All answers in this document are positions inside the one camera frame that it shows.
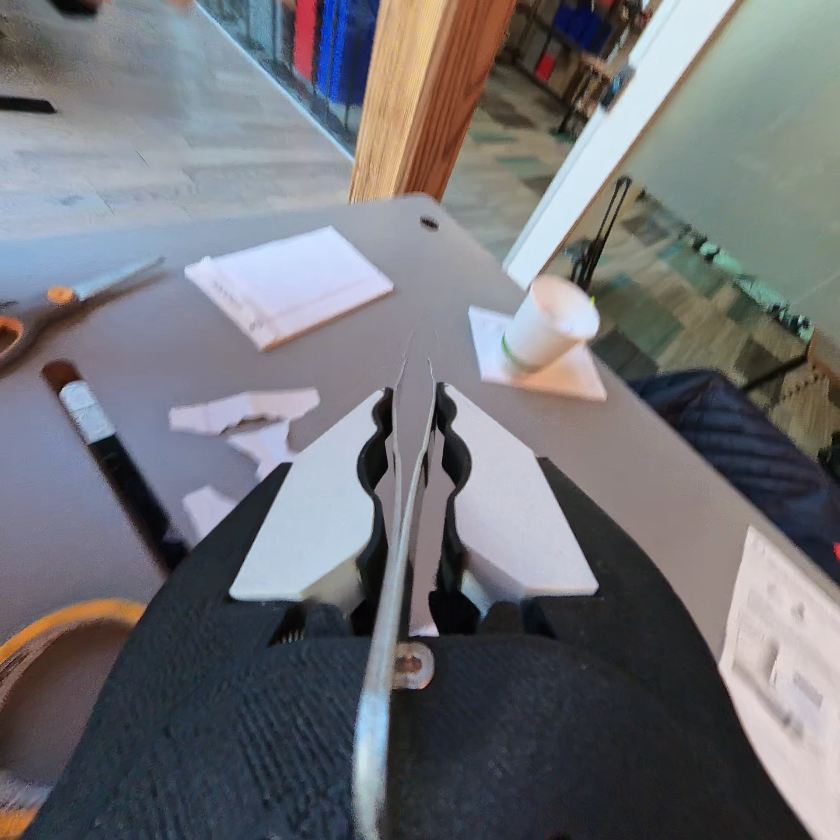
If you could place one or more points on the lined notepad printed label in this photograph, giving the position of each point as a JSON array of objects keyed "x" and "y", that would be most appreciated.
[{"x": 295, "y": 282}]

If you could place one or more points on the scattered lined paper scraps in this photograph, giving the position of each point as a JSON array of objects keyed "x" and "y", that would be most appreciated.
[{"x": 216, "y": 417}]

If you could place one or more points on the white green paper cup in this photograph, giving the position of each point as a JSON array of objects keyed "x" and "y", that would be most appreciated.
[{"x": 544, "y": 328}]

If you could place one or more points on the black folding hand cart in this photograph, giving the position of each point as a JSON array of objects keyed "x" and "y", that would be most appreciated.
[{"x": 604, "y": 229}]

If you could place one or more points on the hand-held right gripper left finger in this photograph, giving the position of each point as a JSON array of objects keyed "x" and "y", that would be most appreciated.
[{"x": 302, "y": 525}]

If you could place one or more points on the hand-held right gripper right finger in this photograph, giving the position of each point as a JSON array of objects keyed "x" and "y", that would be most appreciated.
[{"x": 525, "y": 525}]

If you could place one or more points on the long metal tweezers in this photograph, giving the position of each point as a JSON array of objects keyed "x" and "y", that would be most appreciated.
[{"x": 374, "y": 754}]

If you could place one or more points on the grey desk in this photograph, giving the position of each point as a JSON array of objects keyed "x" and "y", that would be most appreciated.
[{"x": 131, "y": 341}]

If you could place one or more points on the grey orange scissors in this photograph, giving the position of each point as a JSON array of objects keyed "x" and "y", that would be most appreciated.
[{"x": 39, "y": 315}]

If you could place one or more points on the dark puffer jacket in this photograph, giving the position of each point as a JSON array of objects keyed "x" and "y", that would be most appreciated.
[{"x": 741, "y": 446}]

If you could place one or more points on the yellow masking tape roll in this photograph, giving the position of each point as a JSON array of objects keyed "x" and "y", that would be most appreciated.
[{"x": 39, "y": 630}]

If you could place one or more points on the printed instruction sheet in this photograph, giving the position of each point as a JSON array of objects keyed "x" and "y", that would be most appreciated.
[{"x": 781, "y": 656}]

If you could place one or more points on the white door frame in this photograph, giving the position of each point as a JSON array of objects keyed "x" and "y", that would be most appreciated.
[{"x": 590, "y": 151}]

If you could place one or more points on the grey side table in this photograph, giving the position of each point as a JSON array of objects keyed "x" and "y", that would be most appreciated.
[{"x": 26, "y": 105}]

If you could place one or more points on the lined notepad brown backing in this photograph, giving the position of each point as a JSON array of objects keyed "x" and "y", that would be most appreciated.
[{"x": 571, "y": 380}]

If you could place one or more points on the wooden post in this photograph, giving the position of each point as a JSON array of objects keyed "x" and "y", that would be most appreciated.
[{"x": 420, "y": 98}]

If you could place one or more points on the stack of coloured plastic crates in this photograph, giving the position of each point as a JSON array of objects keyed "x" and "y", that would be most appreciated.
[{"x": 334, "y": 46}]

